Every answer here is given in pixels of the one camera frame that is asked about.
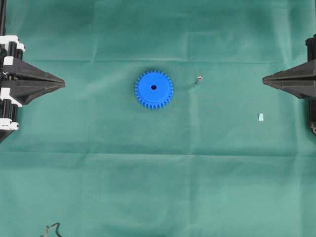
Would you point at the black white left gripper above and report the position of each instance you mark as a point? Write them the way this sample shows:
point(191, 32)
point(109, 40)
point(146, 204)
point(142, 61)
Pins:
point(15, 93)

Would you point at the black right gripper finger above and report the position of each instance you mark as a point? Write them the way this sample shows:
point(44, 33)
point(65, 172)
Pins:
point(302, 89)
point(306, 70)

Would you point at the small silver metal shaft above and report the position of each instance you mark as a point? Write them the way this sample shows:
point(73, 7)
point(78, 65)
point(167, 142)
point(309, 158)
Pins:
point(199, 81)

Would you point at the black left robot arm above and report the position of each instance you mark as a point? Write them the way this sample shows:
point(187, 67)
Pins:
point(2, 17)

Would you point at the blue plastic gear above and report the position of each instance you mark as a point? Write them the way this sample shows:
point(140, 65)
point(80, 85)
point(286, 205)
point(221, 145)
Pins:
point(154, 89)

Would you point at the small pale green tape piece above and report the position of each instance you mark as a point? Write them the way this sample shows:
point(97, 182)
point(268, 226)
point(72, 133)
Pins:
point(261, 117)

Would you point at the green table cloth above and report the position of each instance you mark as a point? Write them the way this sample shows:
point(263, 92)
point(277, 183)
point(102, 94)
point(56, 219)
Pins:
point(90, 157)

